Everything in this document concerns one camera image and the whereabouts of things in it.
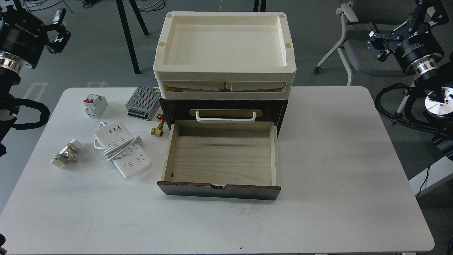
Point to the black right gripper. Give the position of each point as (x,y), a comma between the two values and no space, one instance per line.
(410,43)

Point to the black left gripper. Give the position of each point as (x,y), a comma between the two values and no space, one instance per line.
(22,35)

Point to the white power strip with cable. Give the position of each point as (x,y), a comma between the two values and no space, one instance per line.
(121,148)

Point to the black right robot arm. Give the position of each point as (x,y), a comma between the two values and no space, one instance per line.
(429,104)

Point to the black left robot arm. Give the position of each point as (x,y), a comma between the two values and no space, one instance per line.
(11,67)

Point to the grey office chair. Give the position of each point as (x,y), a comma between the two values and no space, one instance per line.
(352,46)

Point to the white red circuit breaker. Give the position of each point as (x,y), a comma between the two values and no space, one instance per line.
(95,105)

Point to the metal mesh power supply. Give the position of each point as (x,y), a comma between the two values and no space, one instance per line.
(144,103)

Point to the white metal pipe fitting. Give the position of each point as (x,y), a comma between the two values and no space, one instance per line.
(67,154)

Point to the cream plastic stacked tray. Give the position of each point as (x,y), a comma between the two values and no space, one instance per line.
(225,56)

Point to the open wooden drawer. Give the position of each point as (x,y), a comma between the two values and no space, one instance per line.
(222,160)

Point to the brass valve red handle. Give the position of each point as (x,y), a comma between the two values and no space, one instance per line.
(157,131)

